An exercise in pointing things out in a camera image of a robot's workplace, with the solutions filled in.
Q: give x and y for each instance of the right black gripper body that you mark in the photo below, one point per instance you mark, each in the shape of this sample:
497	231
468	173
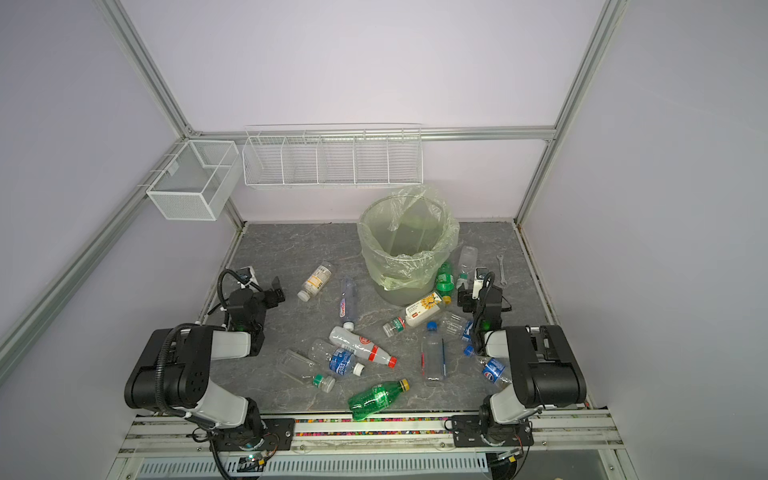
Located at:
474	300

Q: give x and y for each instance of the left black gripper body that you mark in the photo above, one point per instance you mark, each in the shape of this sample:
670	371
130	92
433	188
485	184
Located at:
264	298

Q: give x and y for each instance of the small green bottle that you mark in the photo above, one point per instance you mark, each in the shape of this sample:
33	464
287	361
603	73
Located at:
444	281

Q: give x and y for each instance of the white cap orange label bottle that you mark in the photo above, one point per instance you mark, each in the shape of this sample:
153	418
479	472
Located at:
315	282

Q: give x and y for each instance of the tall blue cap clear bottle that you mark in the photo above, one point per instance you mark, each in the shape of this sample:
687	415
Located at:
433	354

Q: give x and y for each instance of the green cap clear bottle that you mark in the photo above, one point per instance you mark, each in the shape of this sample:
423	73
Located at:
305	371

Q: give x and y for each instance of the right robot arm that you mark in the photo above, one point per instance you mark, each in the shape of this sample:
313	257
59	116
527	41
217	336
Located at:
533	367

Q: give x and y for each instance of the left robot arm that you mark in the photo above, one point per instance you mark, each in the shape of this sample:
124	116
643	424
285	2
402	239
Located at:
172	374

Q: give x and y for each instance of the bin with green bag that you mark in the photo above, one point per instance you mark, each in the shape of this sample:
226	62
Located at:
405	237

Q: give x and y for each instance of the blue label water bottle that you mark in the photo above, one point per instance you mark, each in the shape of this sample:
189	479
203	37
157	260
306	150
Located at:
455	327

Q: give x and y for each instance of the flower label tea bottle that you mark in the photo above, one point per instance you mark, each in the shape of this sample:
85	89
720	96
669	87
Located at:
417	313

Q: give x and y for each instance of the silver wrench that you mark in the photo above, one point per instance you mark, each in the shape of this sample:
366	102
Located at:
502	272

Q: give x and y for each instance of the blue cap pepsi bottle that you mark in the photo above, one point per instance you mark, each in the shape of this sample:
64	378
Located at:
491	368

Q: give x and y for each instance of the purple label clear bottle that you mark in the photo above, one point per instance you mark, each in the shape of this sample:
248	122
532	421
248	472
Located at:
348	306

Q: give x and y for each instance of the blue label white cap bottle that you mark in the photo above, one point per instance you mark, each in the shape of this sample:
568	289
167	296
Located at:
337	360

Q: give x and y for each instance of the red cap white bottle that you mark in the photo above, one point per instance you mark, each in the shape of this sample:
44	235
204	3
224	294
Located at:
361	347

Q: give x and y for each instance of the white mesh box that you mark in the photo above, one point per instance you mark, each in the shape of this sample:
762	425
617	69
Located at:
197	181

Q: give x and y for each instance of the green bottle yellow cap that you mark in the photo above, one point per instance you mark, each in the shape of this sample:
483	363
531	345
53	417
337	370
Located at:
376	399

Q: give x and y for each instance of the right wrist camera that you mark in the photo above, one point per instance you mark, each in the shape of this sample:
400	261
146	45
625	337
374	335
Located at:
480	274

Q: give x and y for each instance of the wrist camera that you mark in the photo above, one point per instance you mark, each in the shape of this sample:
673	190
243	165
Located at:
480	274
246	277

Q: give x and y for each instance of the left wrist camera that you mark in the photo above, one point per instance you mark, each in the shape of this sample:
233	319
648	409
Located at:
246	277

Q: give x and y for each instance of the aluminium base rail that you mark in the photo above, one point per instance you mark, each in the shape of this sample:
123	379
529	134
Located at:
424	432

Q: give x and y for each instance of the white wire rack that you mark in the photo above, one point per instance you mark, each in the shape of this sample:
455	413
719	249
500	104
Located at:
338	155

